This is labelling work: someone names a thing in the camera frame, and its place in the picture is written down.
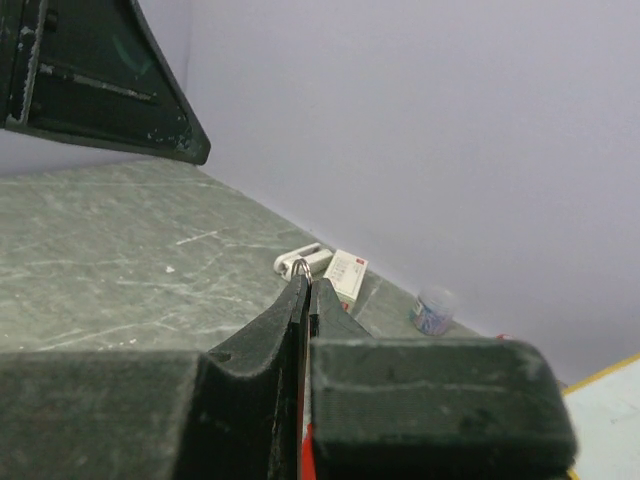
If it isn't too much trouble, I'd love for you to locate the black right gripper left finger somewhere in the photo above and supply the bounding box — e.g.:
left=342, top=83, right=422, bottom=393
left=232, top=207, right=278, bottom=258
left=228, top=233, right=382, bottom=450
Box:
left=1, top=276, right=309, bottom=479

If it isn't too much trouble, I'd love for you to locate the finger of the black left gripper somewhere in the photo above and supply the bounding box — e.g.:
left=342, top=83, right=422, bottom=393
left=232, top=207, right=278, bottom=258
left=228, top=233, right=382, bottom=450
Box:
left=1, top=1, right=211, bottom=165

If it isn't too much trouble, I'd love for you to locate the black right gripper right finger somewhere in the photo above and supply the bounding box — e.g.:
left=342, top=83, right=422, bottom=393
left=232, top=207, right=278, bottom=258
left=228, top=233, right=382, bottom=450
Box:
left=309, top=279, right=575, bottom=479

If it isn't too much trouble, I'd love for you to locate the metal key holder red handle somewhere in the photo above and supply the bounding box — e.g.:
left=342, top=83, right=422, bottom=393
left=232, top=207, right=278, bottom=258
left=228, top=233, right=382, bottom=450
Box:
left=293, top=262, right=316, bottom=480

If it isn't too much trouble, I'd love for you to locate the clear jar of clips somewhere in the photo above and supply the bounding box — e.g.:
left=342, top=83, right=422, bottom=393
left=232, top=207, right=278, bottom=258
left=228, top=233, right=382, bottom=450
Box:
left=409, top=286, right=457, bottom=336

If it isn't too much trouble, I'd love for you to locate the green white staple box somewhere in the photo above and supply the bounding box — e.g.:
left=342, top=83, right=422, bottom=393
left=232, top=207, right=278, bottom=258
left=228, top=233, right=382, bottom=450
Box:
left=323, top=250, right=369, bottom=312

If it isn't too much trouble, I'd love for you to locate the white stapler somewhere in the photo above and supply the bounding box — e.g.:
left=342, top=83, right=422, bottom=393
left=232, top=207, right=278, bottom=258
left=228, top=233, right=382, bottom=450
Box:
left=273, top=242, right=334, bottom=281

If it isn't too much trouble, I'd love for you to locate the yellow framed whiteboard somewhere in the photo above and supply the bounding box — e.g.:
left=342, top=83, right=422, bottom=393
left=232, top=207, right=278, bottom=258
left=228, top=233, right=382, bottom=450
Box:
left=564, top=354, right=639, bottom=479

